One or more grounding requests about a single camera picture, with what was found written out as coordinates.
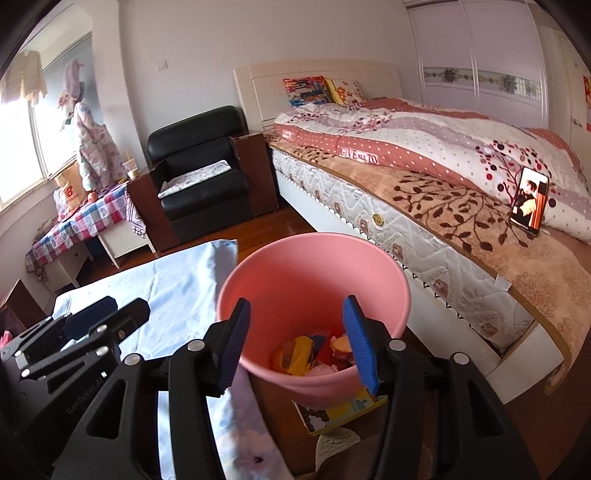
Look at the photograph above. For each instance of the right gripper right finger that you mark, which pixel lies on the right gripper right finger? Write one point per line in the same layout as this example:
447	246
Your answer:
391	368

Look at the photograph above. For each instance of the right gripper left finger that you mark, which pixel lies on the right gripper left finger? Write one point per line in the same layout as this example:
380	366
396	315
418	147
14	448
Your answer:
201	369

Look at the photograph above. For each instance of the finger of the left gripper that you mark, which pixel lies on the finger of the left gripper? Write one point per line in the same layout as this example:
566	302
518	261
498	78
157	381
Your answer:
120	318
79	324

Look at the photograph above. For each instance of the pink trash bucket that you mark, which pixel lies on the pink trash bucket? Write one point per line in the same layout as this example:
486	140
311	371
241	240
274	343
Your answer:
296	286

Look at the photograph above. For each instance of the yellow plastic bag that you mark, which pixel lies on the yellow plastic bag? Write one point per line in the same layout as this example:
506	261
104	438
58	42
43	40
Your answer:
297	357

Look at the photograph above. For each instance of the orange peel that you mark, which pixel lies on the orange peel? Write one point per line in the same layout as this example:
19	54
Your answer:
341	348

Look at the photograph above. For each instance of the pink polka dot cushion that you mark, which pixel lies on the pink polka dot cushion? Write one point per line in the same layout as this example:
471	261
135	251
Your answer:
5	339

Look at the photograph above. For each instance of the light blue table cloth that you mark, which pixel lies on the light blue table cloth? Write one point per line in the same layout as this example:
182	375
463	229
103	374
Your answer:
181	290

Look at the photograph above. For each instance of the white side table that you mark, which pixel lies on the white side table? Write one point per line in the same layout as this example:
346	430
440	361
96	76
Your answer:
121	239

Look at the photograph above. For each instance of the book under bucket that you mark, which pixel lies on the book under bucket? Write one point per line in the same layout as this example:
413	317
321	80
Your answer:
322	421

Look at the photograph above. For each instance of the checkered tablecloth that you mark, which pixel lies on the checkered tablecloth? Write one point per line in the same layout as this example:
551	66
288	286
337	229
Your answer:
113	207

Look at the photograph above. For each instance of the brown paper shopping bag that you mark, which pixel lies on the brown paper shopping bag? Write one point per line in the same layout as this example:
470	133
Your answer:
70	193

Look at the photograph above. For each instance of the brown wooden side cabinet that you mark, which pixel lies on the brown wooden side cabinet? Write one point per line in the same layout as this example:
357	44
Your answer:
143	195

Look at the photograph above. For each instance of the hanging floral jacket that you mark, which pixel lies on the hanging floral jacket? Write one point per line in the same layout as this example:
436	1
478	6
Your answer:
99	161

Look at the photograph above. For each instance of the drink cup with straw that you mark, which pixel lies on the drink cup with straw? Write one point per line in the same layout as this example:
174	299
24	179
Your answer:
130	166

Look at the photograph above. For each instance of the black leather armchair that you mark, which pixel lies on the black leather armchair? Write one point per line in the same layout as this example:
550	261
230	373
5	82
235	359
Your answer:
188	146

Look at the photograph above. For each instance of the window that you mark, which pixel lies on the window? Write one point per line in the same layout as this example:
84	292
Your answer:
35	140

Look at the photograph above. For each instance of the white seat cushion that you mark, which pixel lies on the white seat cushion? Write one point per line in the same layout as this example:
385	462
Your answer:
192	178

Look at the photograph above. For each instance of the bed with floral quilt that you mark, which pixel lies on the bed with floral quilt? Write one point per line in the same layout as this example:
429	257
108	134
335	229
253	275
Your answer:
434	187

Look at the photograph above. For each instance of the smartphone on bed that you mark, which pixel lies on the smartphone on bed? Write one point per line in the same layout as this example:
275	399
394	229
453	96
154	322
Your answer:
529	203

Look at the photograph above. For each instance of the white headboard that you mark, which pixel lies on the white headboard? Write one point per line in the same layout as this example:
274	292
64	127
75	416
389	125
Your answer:
266	89

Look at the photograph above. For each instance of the colourful pillow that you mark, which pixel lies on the colourful pillow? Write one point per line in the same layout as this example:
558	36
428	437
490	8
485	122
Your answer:
304	90

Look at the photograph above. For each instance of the yellow pillow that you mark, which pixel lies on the yellow pillow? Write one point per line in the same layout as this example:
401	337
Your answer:
346	92

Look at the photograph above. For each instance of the white wardrobe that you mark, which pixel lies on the white wardrobe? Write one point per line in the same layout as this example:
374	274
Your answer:
506	59

